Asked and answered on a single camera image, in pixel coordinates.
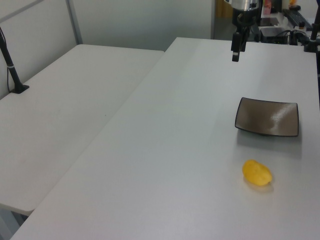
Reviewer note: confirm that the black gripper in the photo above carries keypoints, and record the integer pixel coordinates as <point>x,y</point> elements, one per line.
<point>243,18</point>

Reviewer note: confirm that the yellow potato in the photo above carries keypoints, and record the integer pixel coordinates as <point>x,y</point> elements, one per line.
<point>257,173</point>

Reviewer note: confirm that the brown square ceramic plate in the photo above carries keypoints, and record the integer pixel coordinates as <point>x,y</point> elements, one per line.
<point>267,117</point>

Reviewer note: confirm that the black electronics box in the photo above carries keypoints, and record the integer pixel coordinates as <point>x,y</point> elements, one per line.
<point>273,35</point>

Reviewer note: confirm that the pink bottle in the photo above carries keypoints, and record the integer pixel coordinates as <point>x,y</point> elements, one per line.
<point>267,6</point>

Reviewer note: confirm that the black keyboard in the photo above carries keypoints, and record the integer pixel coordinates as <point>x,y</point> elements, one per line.
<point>297,18</point>

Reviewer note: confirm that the black camera stand with clamp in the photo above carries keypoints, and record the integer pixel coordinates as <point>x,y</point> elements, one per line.
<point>312,41</point>

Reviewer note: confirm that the grey partition frame post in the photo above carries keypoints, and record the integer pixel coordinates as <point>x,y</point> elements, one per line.
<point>75,22</point>

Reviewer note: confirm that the black camera stand pole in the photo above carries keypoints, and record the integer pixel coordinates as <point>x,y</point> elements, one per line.
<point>10,67</point>

